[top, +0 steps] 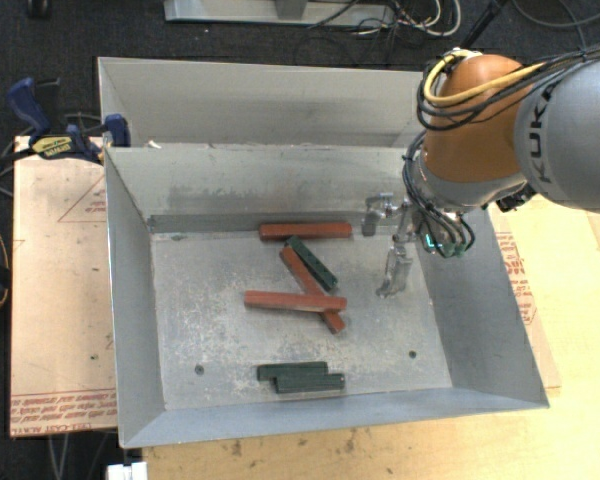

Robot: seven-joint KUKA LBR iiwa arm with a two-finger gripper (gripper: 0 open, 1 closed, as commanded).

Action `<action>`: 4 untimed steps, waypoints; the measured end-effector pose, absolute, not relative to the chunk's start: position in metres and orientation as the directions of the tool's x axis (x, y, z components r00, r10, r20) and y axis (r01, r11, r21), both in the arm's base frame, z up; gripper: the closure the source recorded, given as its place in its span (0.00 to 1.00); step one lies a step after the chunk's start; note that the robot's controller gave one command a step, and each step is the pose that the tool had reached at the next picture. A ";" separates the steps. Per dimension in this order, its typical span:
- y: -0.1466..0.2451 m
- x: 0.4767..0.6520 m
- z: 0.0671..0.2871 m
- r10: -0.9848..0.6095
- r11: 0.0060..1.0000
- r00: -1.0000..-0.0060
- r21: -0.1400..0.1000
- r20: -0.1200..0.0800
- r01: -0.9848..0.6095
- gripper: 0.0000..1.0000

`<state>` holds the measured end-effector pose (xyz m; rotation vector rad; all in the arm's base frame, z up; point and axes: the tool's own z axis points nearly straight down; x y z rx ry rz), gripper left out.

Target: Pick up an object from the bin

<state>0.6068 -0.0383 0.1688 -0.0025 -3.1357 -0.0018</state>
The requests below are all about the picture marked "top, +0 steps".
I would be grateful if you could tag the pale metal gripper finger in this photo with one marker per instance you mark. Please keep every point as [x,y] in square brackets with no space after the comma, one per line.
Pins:
[372,218]
[398,270]

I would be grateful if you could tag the brown cardboard board, red print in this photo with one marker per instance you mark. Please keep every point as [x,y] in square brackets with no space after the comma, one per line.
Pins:
[60,293]

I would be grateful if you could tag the red-brown flat block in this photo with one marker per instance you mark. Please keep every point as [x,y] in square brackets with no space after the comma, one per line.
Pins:
[300,278]
[290,301]
[305,231]

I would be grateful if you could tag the dark green flat block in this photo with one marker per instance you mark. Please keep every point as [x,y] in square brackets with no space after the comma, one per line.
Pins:
[310,384]
[290,369]
[312,264]

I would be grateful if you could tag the grey metal bin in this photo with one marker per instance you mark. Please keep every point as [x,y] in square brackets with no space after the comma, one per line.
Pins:
[220,318]

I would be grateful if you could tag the black cylinder on white bracket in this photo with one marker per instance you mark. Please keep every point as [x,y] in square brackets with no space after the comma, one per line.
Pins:
[514,200]

